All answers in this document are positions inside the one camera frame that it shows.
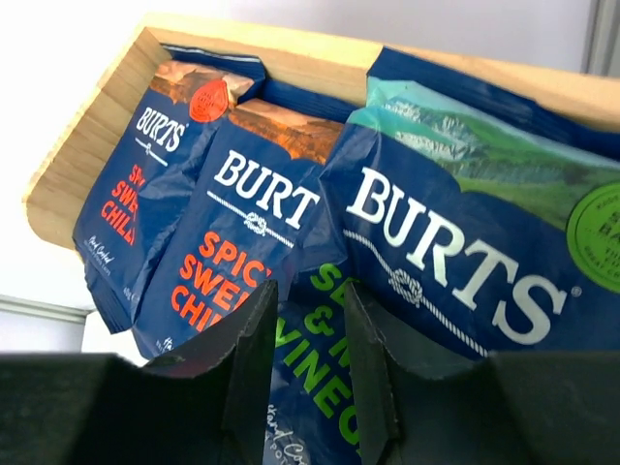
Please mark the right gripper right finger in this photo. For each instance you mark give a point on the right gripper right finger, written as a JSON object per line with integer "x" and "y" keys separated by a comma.
{"x": 419, "y": 403}

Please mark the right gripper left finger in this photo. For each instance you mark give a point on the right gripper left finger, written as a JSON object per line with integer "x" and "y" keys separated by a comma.
{"x": 203, "y": 402}

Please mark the Burts chilli bag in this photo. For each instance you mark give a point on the Burts chilli bag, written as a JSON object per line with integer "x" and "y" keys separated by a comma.
{"x": 136, "y": 202}
{"x": 256, "y": 191}

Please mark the Burts green blue bag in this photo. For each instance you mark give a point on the Burts green blue bag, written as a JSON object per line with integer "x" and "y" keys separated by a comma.
{"x": 483, "y": 220}

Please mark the wooden two-tier shelf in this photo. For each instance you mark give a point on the wooden two-tier shelf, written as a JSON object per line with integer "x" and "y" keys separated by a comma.
{"x": 332, "y": 65}

